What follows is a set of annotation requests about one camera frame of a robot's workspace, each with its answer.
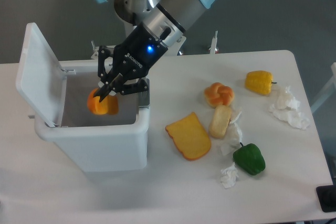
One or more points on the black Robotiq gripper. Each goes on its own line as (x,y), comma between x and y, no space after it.
(131,59)

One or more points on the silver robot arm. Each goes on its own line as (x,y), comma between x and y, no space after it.
(152,27)

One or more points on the white trash can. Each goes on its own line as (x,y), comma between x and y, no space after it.
(98,143)

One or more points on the white trash can lid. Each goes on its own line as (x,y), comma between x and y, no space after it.
(41,80)

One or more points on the round braided bread roll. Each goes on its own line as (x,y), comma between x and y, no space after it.
(218,94)

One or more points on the pale rectangular bread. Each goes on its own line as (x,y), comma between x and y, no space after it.
(220,121)

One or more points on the crumpled tissue under bread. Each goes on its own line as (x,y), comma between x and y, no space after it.
(233,136)

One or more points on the orange toast slice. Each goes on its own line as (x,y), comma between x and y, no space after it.
(189,137)

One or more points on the yellow bell pepper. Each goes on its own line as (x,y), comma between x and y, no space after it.
(259,81)

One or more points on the small crumpled white tissue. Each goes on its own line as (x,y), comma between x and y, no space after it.
(229,176)

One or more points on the green bell pepper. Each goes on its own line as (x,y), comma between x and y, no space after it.
(250,159)

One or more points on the large crumpled white tissue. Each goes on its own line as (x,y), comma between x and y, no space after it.
(286,108)

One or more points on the black device at edge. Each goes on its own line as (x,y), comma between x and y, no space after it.
(326,197)

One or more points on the white metal base frame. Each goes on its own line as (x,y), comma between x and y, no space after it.
(175,50)

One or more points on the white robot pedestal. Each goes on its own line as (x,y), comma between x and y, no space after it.
(131,13)

